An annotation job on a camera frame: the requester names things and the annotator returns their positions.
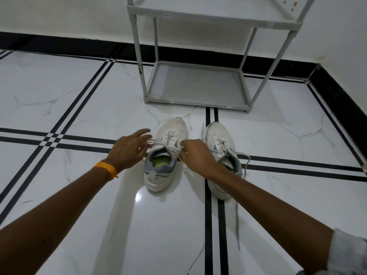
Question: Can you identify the person's left forearm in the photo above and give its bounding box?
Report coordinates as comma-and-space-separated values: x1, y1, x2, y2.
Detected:
0, 167, 116, 275

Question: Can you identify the person's right hand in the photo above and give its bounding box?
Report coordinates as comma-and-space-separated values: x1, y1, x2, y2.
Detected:
179, 139, 225, 181

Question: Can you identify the person's left hand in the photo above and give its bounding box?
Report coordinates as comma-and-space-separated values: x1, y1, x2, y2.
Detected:
107, 128, 153, 174

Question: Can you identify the white shirt sleeve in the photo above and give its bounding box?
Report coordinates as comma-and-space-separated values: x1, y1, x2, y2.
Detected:
295, 228, 367, 275

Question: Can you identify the grey plastic shelf rack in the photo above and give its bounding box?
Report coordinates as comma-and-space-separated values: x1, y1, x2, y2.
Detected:
126, 0, 317, 114

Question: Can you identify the white grey sneaker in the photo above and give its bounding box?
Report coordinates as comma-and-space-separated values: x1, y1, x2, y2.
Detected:
202, 121, 252, 251
142, 117, 188, 193

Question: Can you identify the orange wristband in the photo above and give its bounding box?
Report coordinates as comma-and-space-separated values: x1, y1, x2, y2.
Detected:
93, 160, 119, 181

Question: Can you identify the person's right forearm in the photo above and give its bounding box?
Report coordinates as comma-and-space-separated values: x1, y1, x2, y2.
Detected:
207, 168, 335, 275

